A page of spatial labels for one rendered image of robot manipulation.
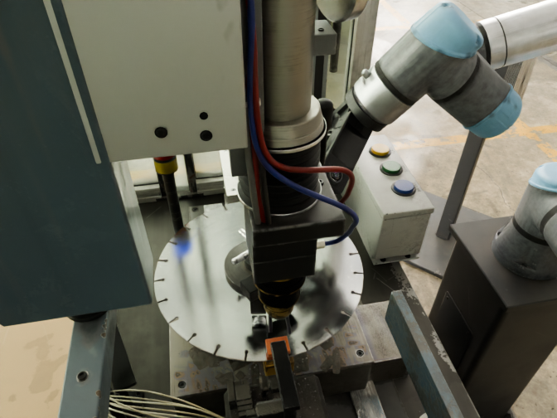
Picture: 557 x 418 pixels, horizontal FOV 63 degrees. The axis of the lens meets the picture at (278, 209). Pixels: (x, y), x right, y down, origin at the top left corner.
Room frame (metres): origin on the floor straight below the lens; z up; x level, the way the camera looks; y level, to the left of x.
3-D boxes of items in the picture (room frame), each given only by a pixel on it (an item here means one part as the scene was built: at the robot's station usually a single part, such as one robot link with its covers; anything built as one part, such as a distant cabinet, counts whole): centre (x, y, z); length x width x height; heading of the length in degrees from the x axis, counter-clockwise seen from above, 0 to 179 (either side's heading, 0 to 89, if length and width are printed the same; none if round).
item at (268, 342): (0.29, -0.01, 0.95); 0.10 x 0.03 x 0.07; 11
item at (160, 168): (0.72, 0.22, 0.98); 0.05 x 0.04 x 0.03; 101
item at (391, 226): (0.81, -0.24, 0.82); 0.28 x 0.11 x 0.15; 11
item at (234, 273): (0.48, 0.03, 0.96); 0.11 x 0.11 x 0.03
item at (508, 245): (0.70, -0.56, 0.80); 0.15 x 0.15 x 0.10
